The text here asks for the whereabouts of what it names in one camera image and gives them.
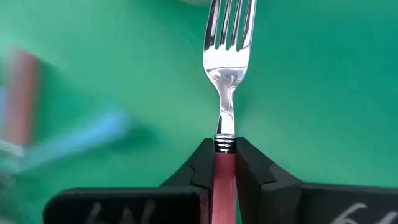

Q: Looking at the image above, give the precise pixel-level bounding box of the blue-handled silver fork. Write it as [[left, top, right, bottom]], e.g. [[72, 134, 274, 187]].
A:
[[18, 110, 130, 172]]

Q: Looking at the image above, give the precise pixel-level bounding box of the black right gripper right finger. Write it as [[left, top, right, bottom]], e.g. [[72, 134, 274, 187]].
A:
[[235, 136, 398, 224]]

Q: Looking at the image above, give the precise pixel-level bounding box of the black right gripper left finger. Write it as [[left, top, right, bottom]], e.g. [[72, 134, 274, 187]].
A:
[[42, 138, 216, 224]]

